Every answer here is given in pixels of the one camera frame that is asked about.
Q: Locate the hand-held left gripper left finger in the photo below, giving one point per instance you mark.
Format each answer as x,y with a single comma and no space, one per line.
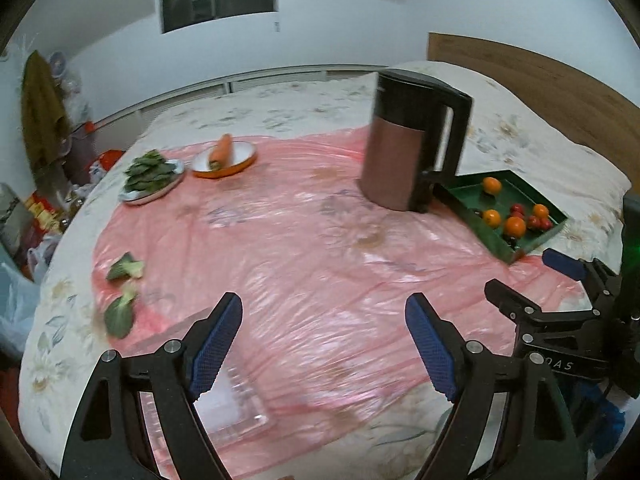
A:
215,345

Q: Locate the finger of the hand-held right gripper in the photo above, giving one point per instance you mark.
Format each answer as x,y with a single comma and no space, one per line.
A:
565,262
515,305

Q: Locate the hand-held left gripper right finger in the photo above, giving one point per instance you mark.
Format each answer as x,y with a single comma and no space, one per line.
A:
432,345

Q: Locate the small red apple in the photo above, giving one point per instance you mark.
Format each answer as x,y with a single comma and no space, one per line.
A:
516,208
534,221
547,223

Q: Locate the orange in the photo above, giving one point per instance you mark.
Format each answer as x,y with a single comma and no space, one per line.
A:
515,226
540,210
491,217
492,185

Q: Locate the green rectangular tray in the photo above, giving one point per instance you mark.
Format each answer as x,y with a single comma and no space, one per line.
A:
467,200

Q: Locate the person's right hand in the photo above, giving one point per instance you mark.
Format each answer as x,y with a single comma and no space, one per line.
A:
595,415

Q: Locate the clear glass tray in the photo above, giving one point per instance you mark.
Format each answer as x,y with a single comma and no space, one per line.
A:
235,400

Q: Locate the bok choy leaf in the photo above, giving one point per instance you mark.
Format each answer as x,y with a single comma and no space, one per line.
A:
120,312
125,267

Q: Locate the pink plastic sheet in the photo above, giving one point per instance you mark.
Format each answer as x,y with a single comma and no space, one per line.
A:
310,260

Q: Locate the white oval plate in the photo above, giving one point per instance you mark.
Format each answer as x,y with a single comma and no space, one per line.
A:
150,199

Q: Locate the pile of green leaves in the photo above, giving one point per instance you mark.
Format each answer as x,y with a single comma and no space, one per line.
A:
147,172

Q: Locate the copper black electric kettle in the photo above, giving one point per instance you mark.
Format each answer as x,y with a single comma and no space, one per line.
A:
395,160

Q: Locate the orange rimmed plate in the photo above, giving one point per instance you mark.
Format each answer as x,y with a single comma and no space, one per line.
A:
240,155

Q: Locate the white plastic bag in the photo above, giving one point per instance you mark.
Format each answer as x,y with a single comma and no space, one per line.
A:
42,255

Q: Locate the carrot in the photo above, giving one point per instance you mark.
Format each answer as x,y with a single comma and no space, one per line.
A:
222,150

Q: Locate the wooden headboard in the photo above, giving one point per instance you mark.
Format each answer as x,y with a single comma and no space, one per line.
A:
525,70

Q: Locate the translucent plastic bag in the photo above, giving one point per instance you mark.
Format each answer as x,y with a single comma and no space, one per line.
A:
12,305

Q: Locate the red printed bag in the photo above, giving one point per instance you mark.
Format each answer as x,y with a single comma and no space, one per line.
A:
107,160

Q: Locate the red yellow carton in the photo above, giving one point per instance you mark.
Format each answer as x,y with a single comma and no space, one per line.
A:
42,210

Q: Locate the purple storage bin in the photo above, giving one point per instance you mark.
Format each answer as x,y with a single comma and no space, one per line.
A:
82,152

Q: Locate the grey printed bag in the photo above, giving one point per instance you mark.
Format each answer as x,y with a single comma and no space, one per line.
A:
10,215

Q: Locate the small red tag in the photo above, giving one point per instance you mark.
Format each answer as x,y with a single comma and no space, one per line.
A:
89,126

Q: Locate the clear plastic bag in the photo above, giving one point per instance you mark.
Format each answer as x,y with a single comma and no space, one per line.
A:
75,95

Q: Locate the olive brown coat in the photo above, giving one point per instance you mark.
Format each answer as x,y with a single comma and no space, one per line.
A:
42,105

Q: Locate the small white fan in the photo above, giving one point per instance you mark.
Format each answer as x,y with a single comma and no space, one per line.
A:
57,62

